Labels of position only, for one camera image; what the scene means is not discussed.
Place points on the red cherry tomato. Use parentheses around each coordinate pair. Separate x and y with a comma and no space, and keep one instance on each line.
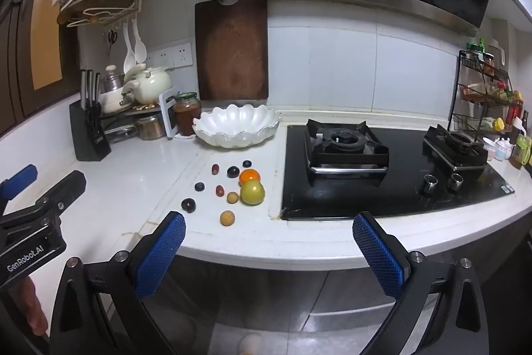
(215,169)
(219,190)

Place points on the red sauce bottle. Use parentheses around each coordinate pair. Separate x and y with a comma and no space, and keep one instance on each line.
(514,111)

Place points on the white plastic jug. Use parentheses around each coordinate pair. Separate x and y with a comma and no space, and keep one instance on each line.
(496,55)

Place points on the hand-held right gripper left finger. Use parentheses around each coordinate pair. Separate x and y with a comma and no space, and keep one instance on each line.
(160,255)

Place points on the white ladle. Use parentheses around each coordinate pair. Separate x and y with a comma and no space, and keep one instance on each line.
(129,55)
(139,47)

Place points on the cream ceramic pot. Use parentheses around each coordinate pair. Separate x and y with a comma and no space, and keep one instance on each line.
(151,84)

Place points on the black burner grate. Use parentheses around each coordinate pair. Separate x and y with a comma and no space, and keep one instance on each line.
(347,149)
(455,149)

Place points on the green capped seasoning jar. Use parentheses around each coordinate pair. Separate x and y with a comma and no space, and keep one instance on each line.
(472,51)

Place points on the steel stove knob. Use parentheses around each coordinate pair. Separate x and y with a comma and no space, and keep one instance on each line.
(430,184)
(457,182)

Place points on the wooden trivet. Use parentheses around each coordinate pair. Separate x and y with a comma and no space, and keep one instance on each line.
(145,106)

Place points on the red sauce glass jar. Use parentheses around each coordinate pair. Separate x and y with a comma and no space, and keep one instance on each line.
(187,116)

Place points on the tan longan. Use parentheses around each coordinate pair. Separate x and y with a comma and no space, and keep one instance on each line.
(232,197)
(227,218)

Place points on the grey base cabinet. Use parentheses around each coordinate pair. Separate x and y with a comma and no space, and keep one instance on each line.
(291,296)

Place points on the person's left hand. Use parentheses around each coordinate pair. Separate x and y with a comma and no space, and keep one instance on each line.
(33,309)

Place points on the steel pot with white knob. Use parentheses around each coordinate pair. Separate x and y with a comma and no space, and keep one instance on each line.
(111,80)

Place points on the black scissors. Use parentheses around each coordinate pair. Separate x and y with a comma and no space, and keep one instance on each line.
(112,41)

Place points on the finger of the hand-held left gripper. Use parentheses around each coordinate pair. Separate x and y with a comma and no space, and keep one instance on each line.
(18,180)
(62,188)

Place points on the white plastic stand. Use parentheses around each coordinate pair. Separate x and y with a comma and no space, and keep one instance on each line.
(168,109)

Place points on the round wooden board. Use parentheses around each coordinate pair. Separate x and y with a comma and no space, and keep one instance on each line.
(95,7)

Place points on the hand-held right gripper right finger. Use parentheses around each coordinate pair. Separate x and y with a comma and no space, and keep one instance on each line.
(378,259)

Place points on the black glass gas stove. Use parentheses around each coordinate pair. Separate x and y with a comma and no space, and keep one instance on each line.
(407,176)

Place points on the dark purple grape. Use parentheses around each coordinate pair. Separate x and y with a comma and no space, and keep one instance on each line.
(233,171)
(188,205)

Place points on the white ceramic condiment cup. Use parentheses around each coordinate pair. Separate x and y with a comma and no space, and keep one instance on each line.
(491,149)
(504,149)

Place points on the white wall socket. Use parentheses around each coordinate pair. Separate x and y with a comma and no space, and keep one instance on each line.
(183,55)
(160,59)

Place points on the green plum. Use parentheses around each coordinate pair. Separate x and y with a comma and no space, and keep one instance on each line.
(252,193)

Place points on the wooden cutting board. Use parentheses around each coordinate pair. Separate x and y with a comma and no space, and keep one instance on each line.
(232,51)

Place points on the brown window frame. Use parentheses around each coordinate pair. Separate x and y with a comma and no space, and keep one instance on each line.
(20,47)

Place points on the orange tangerine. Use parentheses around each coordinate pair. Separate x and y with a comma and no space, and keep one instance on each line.
(248,175)

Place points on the white scalloped bowl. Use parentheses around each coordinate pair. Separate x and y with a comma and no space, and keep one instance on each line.
(237,126)

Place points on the steel pot lid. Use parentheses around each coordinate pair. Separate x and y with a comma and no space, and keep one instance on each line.
(120,134)

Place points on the white ceramic pan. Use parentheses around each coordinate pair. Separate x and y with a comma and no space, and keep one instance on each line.
(110,99)

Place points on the black dish shelf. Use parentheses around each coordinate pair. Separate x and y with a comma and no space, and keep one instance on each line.
(124,118)

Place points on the black knife block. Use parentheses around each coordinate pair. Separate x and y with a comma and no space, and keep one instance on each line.
(89,134)

